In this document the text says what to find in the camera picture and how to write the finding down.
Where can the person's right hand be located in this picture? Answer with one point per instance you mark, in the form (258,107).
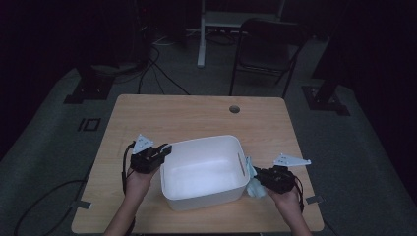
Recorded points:
(285,203)

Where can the white metal desk frame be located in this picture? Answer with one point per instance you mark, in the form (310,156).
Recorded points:
(201,39)

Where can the person's left hand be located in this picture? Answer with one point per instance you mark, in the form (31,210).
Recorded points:
(141,183)

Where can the light blue cloth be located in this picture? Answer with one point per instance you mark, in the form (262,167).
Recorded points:
(255,190)

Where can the black folding chair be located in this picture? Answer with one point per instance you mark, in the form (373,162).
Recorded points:
(265,55)

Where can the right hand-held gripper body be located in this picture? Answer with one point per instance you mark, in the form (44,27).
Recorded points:
(278,180)

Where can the black stand base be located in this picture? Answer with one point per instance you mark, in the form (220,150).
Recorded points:
(88,88)
(324,101)

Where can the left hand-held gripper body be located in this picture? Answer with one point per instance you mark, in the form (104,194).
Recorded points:
(144,162)

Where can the grey tape strip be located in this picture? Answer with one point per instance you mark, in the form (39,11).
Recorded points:
(314,199)
(81,204)

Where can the white plastic bin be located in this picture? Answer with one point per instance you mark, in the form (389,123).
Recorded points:
(203,170)

